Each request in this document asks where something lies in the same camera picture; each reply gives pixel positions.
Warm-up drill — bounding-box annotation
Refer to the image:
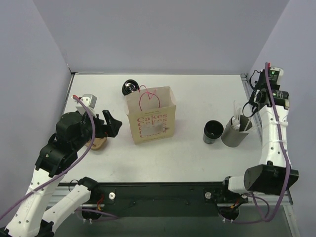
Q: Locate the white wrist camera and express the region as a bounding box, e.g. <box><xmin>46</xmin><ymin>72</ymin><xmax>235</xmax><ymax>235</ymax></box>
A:
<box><xmin>72</xmin><ymin>94</ymin><xmax>97</xmax><ymax>118</ymax></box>
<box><xmin>269</xmin><ymin>67</ymin><xmax>284</xmax><ymax>85</ymax></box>

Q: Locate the white plastic fork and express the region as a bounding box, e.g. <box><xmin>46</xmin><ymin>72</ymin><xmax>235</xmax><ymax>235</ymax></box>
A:
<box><xmin>243</xmin><ymin>118</ymin><xmax>252</xmax><ymax>132</ymax></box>

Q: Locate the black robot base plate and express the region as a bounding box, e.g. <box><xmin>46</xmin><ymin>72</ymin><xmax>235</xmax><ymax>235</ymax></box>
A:
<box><xmin>83</xmin><ymin>182</ymin><xmax>248</xmax><ymax>219</ymax></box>

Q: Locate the white plastic spoon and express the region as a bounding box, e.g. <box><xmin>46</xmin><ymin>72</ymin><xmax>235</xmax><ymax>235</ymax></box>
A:
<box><xmin>248</xmin><ymin>122</ymin><xmax>261</xmax><ymax>132</ymax></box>

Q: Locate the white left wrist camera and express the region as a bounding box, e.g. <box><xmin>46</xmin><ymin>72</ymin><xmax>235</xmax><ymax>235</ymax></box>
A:
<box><xmin>72</xmin><ymin>94</ymin><xmax>97</xmax><ymax>118</ymax></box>

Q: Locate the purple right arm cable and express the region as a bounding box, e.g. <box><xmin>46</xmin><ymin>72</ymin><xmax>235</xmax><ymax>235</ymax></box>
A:
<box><xmin>232</xmin><ymin>63</ymin><xmax>291</xmax><ymax>223</ymax></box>

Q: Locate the aluminium frame rail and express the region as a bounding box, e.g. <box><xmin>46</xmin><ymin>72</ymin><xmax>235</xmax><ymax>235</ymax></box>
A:
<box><xmin>48</xmin><ymin>183</ymin><xmax>293</xmax><ymax>207</ymax></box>

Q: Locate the stack of black cup lids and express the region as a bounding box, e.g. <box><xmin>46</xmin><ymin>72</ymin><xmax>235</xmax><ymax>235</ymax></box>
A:
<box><xmin>121</xmin><ymin>79</ymin><xmax>139</xmax><ymax>96</ymax></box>

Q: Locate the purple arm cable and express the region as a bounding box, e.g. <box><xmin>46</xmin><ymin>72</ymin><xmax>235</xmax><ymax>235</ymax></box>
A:
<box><xmin>232</xmin><ymin>63</ymin><xmax>291</xmax><ymax>223</ymax></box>
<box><xmin>0</xmin><ymin>97</ymin><xmax>119</xmax><ymax>220</ymax></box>

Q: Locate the grey cylindrical utensil holder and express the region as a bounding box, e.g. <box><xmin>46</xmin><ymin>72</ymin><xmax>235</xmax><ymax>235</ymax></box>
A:
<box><xmin>221</xmin><ymin>115</ymin><xmax>250</xmax><ymax>148</ymax></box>

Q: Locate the brown cardboard cup carrier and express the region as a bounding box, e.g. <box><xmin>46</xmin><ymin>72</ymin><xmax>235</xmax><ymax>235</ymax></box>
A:
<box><xmin>90</xmin><ymin>137</ymin><xmax>107</xmax><ymax>151</ymax></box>

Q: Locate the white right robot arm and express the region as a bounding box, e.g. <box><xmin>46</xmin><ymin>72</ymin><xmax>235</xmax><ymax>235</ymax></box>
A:
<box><xmin>219</xmin><ymin>63</ymin><xmax>299</xmax><ymax>201</ymax></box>

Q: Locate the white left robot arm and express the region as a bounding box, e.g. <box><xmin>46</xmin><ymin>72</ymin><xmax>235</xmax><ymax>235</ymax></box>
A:
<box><xmin>0</xmin><ymin>110</ymin><xmax>122</xmax><ymax>237</ymax></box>

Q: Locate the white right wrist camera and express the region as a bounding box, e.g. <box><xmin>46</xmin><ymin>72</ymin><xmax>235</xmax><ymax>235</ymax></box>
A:
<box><xmin>269</xmin><ymin>67</ymin><xmax>284</xmax><ymax>85</ymax></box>

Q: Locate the pink cream paper bag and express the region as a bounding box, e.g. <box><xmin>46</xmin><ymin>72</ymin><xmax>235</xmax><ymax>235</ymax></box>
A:
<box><xmin>125</xmin><ymin>86</ymin><xmax>176</xmax><ymax>144</ymax></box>

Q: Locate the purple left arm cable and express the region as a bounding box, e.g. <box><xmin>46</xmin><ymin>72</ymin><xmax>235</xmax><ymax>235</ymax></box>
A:
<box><xmin>0</xmin><ymin>97</ymin><xmax>119</xmax><ymax>220</ymax></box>

